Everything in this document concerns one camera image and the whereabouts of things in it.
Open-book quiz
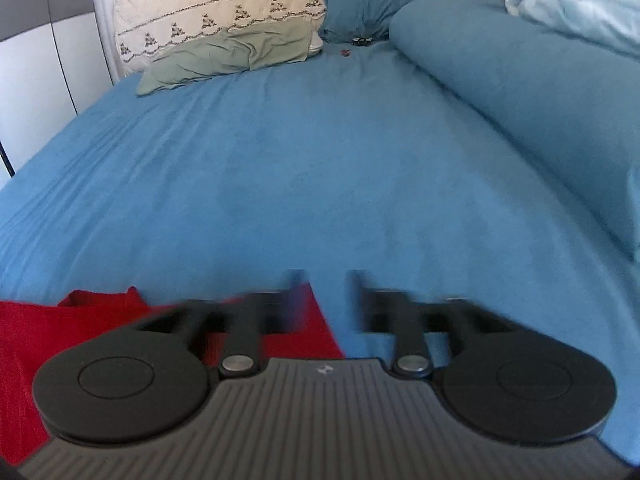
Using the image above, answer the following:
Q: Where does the white wardrobe with grey band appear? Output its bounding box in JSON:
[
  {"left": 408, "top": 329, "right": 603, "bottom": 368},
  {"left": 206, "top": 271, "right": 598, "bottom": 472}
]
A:
[{"left": 0, "top": 0, "right": 114, "bottom": 184}]

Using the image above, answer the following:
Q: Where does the dark teal pillow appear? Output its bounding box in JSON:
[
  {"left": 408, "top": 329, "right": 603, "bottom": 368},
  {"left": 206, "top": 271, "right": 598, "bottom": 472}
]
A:
[{"left": 319, "top": 0, "right": 414, "bottom": 44}]

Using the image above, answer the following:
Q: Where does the small dark hair clip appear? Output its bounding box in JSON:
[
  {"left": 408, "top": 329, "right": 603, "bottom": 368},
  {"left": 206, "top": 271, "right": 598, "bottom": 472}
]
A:
[{"left": 352, "top": 37, "right": 373, "bottom": 47}]

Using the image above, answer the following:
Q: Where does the green pillow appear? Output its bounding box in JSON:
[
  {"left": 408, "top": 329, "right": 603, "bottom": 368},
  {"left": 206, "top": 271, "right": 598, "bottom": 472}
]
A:
[{"left": 137, "top": 18, "right": 323, "bottom": 96}]

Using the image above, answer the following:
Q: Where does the light blue blanket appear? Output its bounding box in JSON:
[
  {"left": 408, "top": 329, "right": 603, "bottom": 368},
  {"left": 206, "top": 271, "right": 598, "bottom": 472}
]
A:
[{"left": 504, "top": 0, "right": 639, "bottom": 58}]

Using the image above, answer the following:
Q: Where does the red long-sleeve shirt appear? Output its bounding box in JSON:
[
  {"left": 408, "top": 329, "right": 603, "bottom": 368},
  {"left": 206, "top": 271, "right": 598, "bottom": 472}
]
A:
[{"left": 1, "top": 284, "right": 344, "bottom": 466}]

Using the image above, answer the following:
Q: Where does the blue bed sheet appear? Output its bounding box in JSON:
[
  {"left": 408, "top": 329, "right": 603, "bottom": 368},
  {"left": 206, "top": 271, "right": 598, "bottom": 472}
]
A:
[{"left": 1, "top": 42, "right": 639, "bottom": 462}]

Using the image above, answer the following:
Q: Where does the teal folded duvet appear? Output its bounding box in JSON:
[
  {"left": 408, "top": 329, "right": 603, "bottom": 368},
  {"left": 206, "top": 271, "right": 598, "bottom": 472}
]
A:
[{"left": 388, "top": 0, "right": 639, "bottom": 259}]

